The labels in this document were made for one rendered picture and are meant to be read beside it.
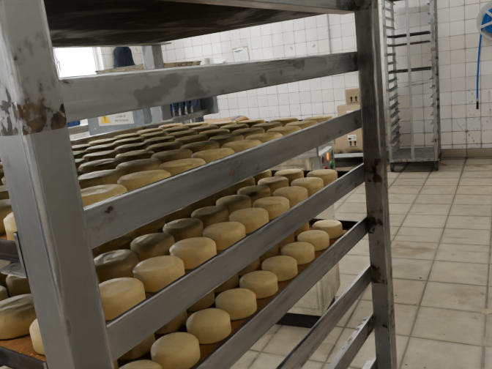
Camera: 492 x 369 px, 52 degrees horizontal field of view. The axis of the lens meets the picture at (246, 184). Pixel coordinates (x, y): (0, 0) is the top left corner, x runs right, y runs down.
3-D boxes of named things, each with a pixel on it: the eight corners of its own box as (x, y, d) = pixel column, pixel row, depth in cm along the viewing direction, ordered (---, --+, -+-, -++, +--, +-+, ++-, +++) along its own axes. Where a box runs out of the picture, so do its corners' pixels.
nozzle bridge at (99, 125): (96, 173, 242) (83, 102, 235) (175, 146, 306) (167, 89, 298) (152, 171, 228) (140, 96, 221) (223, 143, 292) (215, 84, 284)
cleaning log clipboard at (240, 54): (253, 75, 660) (250, 44, 651) (252, 75, 658) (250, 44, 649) (236, 77, 672) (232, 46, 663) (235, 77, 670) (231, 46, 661)
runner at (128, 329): (354, 176, 87) (353, 159, 86) (370, 177, 85) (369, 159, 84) (29, 393, 35) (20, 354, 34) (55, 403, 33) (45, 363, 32)
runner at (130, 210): (351, 125, 85) (349, 107, 84) (367, 124, 83) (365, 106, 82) (1, 272, 33) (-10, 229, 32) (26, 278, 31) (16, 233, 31)
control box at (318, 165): (315, 186, 223) (312, 156, 220) (329, 173, 244) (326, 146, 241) (322, 186, 222) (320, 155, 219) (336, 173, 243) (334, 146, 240)
